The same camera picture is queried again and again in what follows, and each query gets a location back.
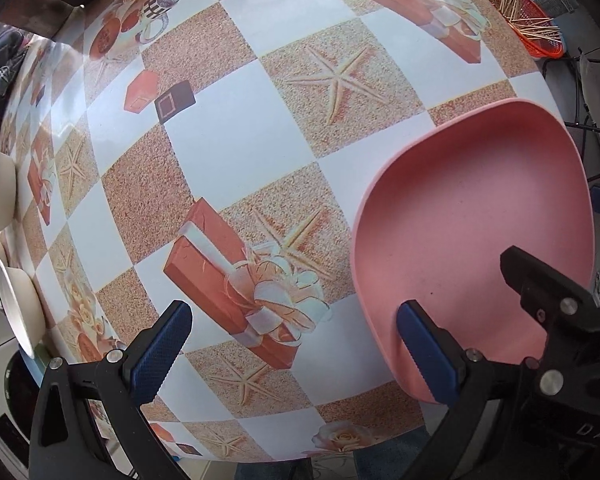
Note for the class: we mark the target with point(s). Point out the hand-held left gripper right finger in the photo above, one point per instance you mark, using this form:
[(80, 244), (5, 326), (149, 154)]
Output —
[(425, 355)]

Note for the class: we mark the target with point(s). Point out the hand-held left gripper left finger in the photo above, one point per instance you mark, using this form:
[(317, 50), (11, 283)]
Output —
[(160, 355)]

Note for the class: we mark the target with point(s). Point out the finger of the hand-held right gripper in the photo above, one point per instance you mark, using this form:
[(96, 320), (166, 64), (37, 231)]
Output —
[(535, 285)]

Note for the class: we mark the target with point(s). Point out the pink plate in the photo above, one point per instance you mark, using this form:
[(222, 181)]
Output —
[(470, 220)]

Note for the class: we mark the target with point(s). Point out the black metal stand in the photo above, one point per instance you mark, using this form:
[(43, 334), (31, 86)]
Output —
[(577, 85)]

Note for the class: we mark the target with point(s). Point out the orange plastic basket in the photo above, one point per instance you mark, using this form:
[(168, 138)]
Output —
[(540, 45)]

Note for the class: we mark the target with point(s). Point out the checkered printed tablecloth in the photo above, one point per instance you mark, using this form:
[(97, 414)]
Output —
[(260, 100)]

